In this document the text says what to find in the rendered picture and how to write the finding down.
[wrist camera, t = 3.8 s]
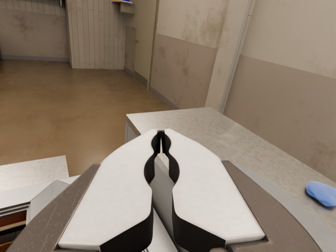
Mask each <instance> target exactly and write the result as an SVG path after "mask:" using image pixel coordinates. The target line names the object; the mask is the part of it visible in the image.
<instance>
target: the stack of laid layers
mask: <svg viewBox="0 0 336 252"><path fill-rule="evenodd" d="M30 205H31V201H29V202H25V203H21V204H17V205H13V206H9V207H5V208H1V209H0V219H2V218H6V217H10V216H13V215H17V214H21V213H25V212H27V213H26V225H27V224H28V223H29V222H30ZM142 252H149V251H148V249H147V248H146V249H145V250H143V251H142Z"/></svg>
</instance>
